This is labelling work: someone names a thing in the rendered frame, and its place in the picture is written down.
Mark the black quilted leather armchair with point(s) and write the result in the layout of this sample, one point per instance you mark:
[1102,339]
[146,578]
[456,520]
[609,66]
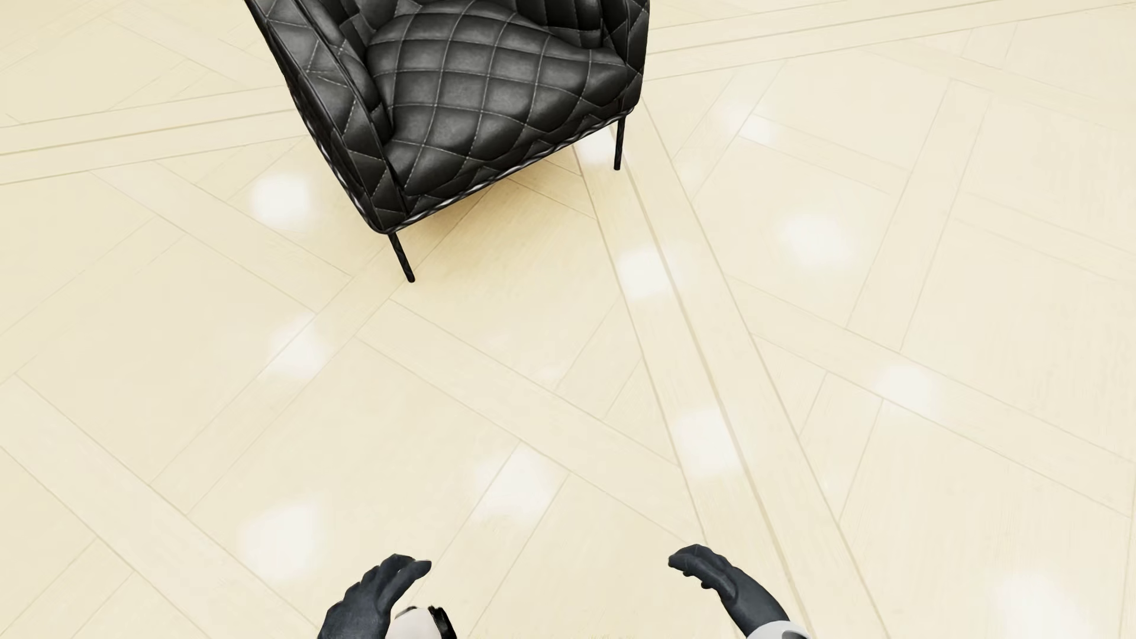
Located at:
[479,89]

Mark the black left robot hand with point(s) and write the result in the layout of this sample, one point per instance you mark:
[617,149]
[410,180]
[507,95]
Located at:
[368,599]

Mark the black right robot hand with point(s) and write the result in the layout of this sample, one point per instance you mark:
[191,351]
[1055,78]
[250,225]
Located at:
[732,587]

